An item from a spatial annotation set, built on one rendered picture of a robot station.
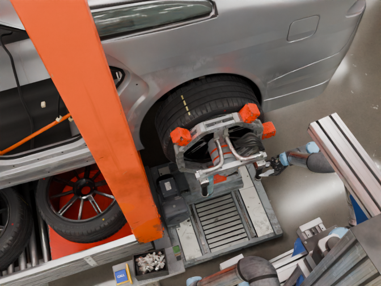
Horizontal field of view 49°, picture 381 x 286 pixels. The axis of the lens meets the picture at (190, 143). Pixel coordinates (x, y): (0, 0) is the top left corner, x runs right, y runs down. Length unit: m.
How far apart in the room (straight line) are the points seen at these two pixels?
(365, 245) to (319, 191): 2.31
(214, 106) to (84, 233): 1.19
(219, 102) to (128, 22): 0.71
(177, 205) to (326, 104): 1.71
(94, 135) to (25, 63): 1.68
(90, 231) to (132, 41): 1.35
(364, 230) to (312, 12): 1.36
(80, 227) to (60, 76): 1.72
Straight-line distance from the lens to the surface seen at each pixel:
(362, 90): 4.07
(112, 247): 2.87
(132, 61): 2.04
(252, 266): 1.69
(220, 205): 3.25
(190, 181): 3.15
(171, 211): 2.87
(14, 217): 3.03
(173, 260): 2.73
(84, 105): 1.37
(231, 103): 2.35
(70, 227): 2.87
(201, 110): 2.32
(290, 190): 3.41
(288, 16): 2.21
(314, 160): 2.09
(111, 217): 2.82
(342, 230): 2.23
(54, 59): 1.21
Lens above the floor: 3.08
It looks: 60 degrees down
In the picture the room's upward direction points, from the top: 6 degrees counter-clockwise
